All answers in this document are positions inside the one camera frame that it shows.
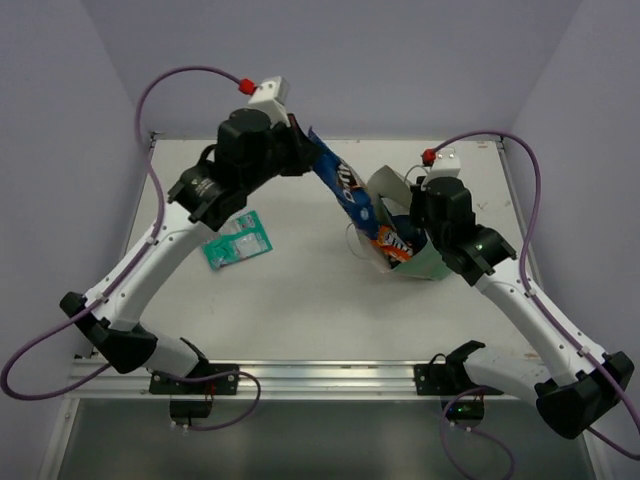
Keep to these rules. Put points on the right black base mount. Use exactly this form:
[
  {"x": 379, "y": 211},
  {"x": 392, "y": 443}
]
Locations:
[{"x": 444, "y": 376}]

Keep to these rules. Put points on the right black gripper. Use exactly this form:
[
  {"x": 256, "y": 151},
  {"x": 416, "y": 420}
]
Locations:
[{"x": 419, "y": 196}]

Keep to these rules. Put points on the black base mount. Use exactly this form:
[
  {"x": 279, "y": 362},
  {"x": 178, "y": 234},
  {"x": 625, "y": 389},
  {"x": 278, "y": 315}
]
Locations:
[
  {"x": 192, "y": 402},
  {"x": 444, "y": 376}
]

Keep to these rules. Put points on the green printed paper bag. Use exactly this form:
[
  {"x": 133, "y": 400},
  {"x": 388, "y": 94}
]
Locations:
[{"x": 391, "y": 198}]

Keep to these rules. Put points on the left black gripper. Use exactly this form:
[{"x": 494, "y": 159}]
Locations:
[{"x": 298, "y": 148}]

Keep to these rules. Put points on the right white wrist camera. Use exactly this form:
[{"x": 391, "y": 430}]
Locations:
[{"x": 440, "y": 163}]

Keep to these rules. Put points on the blue cookie snack packet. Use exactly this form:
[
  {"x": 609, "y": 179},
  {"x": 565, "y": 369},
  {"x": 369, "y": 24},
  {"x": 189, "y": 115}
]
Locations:
[{"x": 348, "y": 188}]

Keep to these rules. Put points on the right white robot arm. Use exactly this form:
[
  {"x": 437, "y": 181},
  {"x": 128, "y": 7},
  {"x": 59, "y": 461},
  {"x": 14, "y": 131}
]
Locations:
[{"x": 578, "y": 381}]

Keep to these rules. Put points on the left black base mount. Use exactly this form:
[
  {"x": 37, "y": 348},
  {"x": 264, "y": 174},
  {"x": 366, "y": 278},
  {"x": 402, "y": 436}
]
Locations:
[{"x": 192, "y": 402}]

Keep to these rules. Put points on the aluminium mounting rail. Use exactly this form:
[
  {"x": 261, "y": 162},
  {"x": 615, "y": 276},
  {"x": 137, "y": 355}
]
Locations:
[{"x": 284, "y": 380}]

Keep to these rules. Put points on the orange snack packet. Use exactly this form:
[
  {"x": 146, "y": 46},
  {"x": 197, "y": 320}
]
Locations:
[{"x": 390, "y": 244}]

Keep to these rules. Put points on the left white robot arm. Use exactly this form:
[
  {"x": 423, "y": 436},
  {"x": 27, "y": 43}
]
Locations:
[{"x": 109, "y": 314}]

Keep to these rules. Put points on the green mint snack packet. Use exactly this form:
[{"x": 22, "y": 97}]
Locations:
[{"x": 239, "y": 239}]

